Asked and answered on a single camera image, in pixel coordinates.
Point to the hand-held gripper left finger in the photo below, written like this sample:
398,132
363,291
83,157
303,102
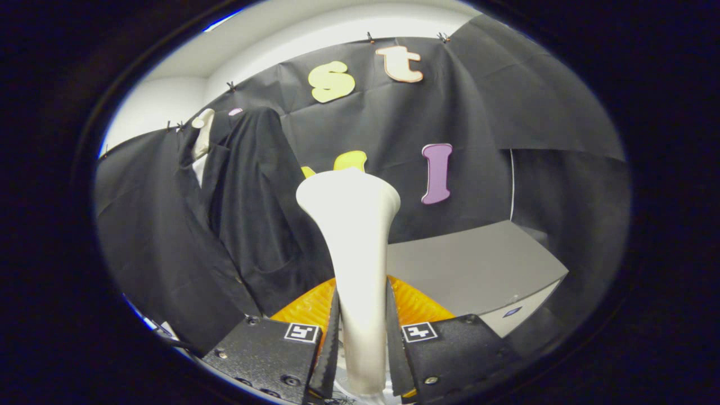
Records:
331,365

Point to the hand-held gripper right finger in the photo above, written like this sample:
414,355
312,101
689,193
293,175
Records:
395,360

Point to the black suit jacket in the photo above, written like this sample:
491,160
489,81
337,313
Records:
253,214

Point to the grey cabinet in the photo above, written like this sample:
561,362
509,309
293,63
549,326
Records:
478,270

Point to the black backdrop cloth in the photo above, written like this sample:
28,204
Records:
394,124

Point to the cream plastic hanger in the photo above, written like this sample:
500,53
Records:
203,126

